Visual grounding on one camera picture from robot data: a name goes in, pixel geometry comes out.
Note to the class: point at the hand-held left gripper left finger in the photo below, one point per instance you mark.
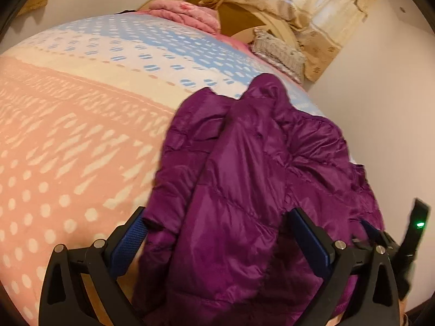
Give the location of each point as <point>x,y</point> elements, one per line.
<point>134,234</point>

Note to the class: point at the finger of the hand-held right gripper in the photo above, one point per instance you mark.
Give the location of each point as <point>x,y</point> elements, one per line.
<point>372,231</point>

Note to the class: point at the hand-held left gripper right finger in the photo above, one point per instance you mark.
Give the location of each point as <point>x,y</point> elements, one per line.
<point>309,241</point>

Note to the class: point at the purple puffer jacket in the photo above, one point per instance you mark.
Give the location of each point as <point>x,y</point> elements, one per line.
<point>244,163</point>

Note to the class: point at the bed with dotted bedspread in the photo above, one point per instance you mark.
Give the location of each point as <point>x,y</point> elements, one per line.
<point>85,125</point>

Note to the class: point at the grey patterned pillow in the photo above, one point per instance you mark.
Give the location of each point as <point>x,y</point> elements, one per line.
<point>278,52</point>

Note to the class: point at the pink quilt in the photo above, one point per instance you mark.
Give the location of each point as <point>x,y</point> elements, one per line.
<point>183,12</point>

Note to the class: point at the cream wooden headboard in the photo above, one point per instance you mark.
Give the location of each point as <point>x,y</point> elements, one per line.
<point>238,20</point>

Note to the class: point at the beige patterned window curtain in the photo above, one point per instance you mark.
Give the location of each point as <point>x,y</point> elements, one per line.
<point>306,0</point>

